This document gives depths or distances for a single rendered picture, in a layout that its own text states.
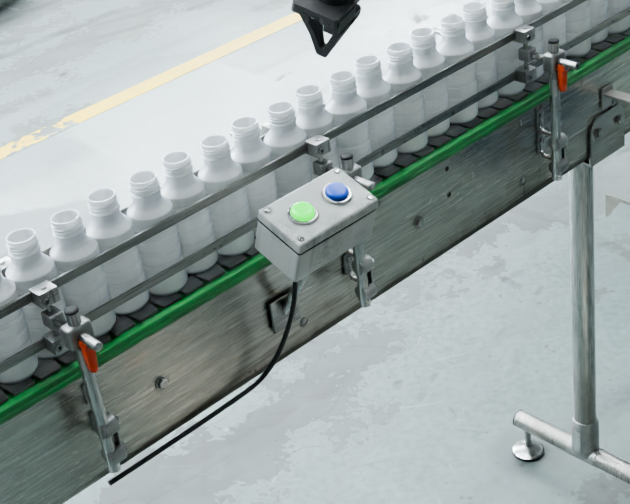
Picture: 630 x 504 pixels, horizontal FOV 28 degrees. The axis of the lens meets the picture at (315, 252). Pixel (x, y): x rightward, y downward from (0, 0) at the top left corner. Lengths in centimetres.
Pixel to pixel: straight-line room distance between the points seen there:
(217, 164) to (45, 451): 43
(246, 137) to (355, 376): 150
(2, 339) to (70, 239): 14
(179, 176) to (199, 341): 23
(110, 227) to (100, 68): 359
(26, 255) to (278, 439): 152
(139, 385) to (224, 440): 135
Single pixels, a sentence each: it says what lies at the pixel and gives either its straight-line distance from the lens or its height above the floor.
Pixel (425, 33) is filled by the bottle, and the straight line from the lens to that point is 193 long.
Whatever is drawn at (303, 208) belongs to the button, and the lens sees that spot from 156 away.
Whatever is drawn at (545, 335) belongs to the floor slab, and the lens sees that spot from 320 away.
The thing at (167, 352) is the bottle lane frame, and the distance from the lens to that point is 166.
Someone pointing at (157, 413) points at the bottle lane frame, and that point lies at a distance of 169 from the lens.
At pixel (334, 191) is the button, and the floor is 112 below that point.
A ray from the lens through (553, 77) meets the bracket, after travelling 201.
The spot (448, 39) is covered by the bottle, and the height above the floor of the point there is 114.
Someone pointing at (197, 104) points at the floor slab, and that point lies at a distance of 466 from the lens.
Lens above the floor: 188
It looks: 31 degrees down
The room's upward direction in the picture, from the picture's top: 8 degrees counter-clockwise
